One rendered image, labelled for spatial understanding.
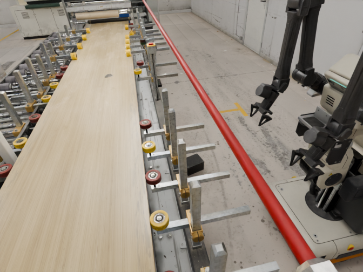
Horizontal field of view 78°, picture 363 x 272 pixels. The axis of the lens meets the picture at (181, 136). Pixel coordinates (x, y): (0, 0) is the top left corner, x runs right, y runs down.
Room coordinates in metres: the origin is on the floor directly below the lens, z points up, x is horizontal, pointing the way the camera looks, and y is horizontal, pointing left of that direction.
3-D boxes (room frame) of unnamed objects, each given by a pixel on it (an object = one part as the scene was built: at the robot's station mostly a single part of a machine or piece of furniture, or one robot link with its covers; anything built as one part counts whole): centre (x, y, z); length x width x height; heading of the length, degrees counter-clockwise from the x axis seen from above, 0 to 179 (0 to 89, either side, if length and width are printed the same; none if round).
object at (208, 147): (1.08, 0.00, 0.81); 0.43 x 0.03 x 0.04; 100
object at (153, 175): (0.80, 0.16, 0.85); 0.08 x 0.08 x 0.11
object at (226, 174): (0.83, -0.04, 0.80); 0.43 x 0.03 x 0.04; 100
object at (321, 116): (0.95, -0.76, 0.99); 0.28 x 0.16 x 0.22; 10
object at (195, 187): (0.54, -0.04, 0.89); 0.04 x 0.04 x 0.48; 10
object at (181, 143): (0.78, 0.00, 0.89); 0.04 x 0.04 x 0.48; 10
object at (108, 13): (4.98, 1.28, 1.05); 1.43 x 0.12 x 0.12; 100
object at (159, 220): (0.55, 0.11, 0.85); 0.08 x 0.08 x 0.11
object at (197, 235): (0.56, -0.04, 0.82); 0.14 x 0.06 x 0.05; 10
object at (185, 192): (0.80, 0.01, 0.81); 0.14 x 0.06 x 0.05; 10
